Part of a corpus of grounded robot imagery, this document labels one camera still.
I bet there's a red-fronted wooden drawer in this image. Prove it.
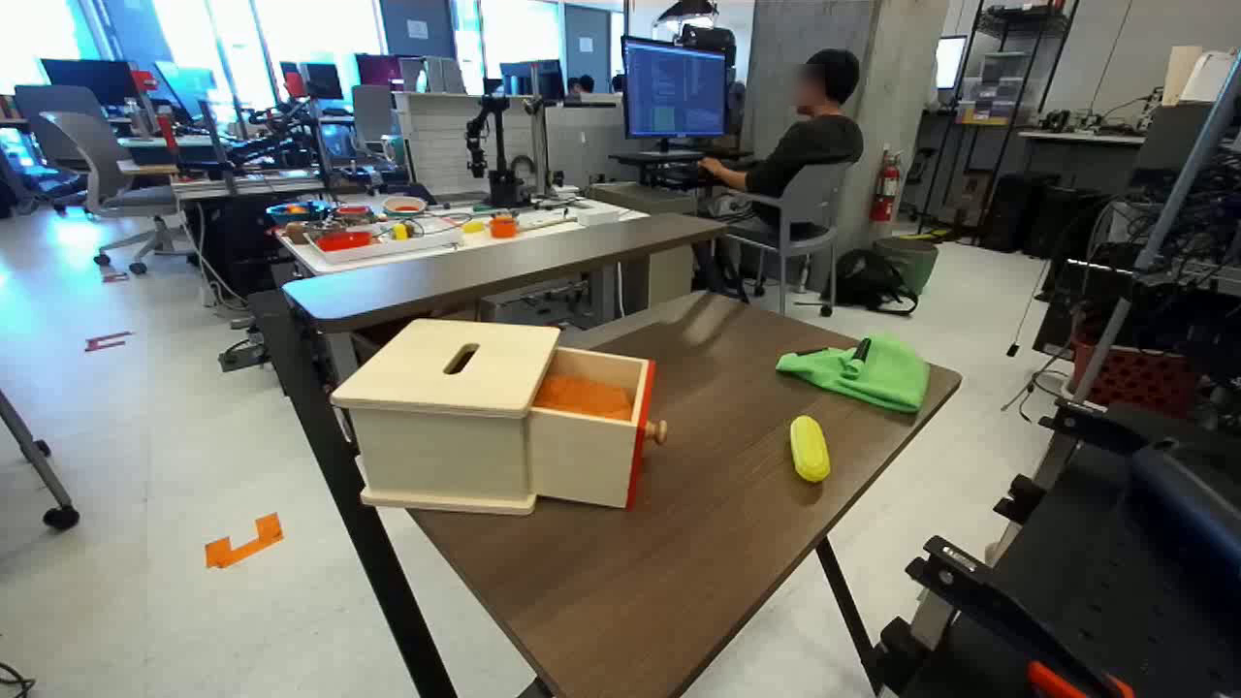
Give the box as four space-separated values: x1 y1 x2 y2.
528 348 665 509

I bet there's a small black robot arm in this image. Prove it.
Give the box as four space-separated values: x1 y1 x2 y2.
464 78 532 208

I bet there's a wooden box with slot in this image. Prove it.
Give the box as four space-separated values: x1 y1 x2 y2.
334 318 557 515

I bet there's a yellow oblong toy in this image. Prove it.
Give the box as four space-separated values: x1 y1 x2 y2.
787 416 829 486

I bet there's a grey office chair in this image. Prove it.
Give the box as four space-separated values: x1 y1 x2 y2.
725 163 845 312

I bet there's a black backpack on floor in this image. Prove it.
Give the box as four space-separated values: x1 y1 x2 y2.
836 250 920 318

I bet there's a computer monitor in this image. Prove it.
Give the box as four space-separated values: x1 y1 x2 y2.
621 40 729 141

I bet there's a green cloth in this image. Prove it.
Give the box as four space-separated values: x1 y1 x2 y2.
774 335 929 416

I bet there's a seated person in dark shirt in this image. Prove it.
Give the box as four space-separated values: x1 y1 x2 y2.
696 50 863 198

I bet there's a white tray with toys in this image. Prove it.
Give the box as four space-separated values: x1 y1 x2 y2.
271 193 641 277

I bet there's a red fire extinguisher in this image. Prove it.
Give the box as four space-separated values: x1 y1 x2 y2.
868 149 903 226

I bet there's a grey rolling chair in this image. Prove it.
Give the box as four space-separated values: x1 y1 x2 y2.
16 85 177 277

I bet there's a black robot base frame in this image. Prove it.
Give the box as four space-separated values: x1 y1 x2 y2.
871 409 1241 698

